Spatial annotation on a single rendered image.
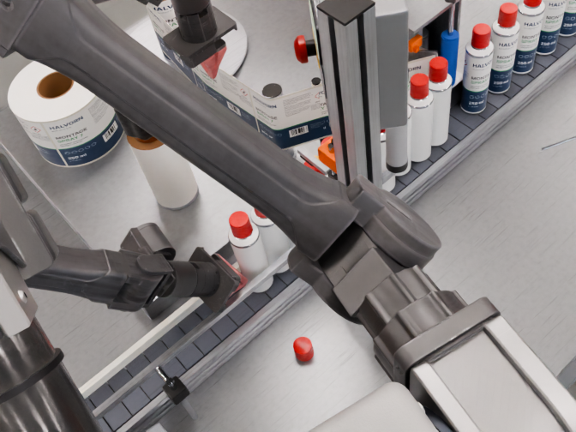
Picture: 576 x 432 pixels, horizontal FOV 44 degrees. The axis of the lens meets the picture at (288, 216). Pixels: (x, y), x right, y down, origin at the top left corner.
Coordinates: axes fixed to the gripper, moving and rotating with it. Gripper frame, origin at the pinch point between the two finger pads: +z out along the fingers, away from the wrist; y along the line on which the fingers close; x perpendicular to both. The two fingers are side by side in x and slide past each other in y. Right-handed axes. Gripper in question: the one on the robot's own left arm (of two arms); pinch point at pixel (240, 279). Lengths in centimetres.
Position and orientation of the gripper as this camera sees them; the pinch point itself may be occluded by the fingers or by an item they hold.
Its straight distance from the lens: 124.9
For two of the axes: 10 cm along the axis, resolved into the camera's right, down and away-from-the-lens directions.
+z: 5.5, 0.8, 8.3
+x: -5.1, 8.2, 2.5
